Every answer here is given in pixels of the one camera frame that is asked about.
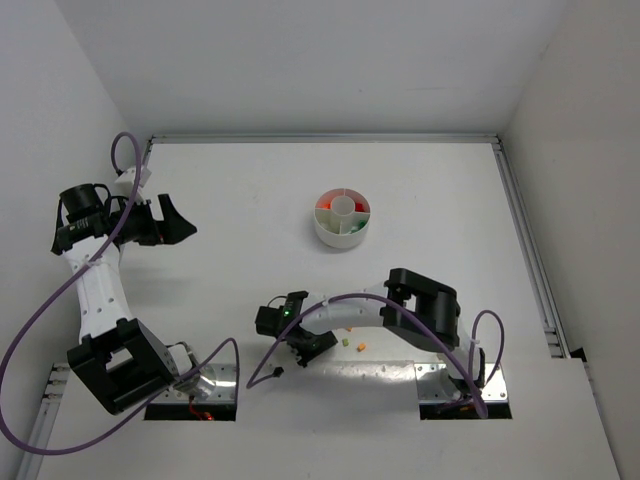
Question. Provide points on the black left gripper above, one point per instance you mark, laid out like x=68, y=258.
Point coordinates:
x=159, y=223

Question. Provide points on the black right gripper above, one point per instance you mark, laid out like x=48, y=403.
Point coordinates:
x=307, y=345

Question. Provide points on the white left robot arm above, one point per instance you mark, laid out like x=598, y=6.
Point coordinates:
x=118, y=359

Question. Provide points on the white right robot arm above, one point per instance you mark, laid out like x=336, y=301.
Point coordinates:
x=420, y=311

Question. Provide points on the green legos in container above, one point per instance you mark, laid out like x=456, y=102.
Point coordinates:
x=358, y=226

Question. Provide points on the white divided round container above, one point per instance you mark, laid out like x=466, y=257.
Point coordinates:
x=347, y=208

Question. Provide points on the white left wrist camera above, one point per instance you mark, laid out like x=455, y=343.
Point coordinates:
x=125, y=182

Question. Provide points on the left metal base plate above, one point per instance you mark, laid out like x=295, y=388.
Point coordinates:
x=215, y=384

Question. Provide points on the metal base plate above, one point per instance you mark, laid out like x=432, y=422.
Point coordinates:
x=434, y=385
x=215, y=384

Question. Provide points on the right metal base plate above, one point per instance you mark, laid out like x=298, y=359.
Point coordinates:
x=434, y=385

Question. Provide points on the aluminium frame rail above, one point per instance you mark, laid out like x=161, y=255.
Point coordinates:
x=548, y=311

